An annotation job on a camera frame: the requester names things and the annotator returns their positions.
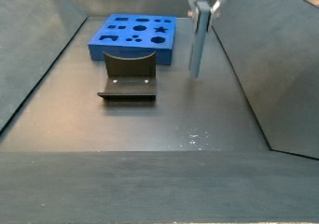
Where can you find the blue shape-sorting fixture block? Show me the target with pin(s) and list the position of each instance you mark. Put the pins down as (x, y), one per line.
(133, 35)

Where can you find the light blue square-circle object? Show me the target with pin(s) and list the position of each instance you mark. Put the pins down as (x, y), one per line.
(203, 11)

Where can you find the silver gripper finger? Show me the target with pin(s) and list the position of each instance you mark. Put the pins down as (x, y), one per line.
(215, 10)
(192, 8)

